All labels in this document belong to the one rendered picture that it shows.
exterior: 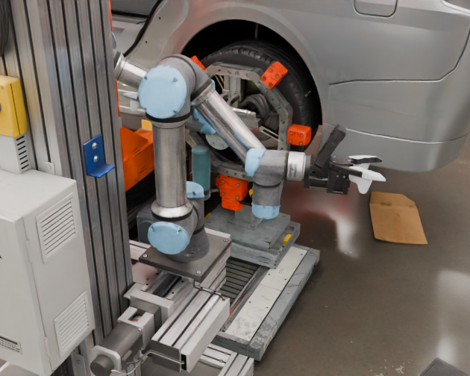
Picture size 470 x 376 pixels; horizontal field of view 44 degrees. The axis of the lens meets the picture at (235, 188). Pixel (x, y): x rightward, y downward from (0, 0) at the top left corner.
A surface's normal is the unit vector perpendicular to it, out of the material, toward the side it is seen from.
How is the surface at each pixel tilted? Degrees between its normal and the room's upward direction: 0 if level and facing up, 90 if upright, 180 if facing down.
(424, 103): 90
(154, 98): 82
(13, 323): 90
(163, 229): 98
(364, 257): 0
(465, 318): 0
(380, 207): 1
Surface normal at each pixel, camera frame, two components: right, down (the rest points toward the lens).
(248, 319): 0.02, -0.88
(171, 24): -0.43, 0.43
